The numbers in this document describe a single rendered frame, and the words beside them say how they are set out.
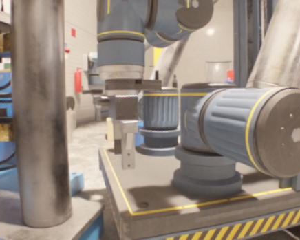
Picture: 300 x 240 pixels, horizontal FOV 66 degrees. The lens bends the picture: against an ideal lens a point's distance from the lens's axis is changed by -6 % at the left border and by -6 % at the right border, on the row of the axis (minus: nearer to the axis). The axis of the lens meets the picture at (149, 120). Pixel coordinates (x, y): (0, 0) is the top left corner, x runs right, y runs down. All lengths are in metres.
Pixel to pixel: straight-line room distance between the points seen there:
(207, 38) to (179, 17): 11.26
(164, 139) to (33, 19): 0.82
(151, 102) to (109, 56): 0.78
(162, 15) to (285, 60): 0.30
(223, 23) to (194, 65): 2.33
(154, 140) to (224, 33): 10.79
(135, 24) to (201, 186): 0.52
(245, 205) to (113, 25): 0.62
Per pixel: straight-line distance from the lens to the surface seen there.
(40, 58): 0.98
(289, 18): 0.70
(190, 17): 0.59
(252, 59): 1.65
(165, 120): 1.28
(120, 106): 0.50
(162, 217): 0.69
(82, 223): 1.10
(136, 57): 0.53
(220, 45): 11.78
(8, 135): 1.46
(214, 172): 0.81
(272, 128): 0.53
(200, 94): 0.78
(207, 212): 0.74
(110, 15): 0.55
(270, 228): 0.92
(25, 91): 0.99
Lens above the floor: 0.67
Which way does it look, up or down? 6 degrees down
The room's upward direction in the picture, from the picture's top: 1 degrees counter-clockwise
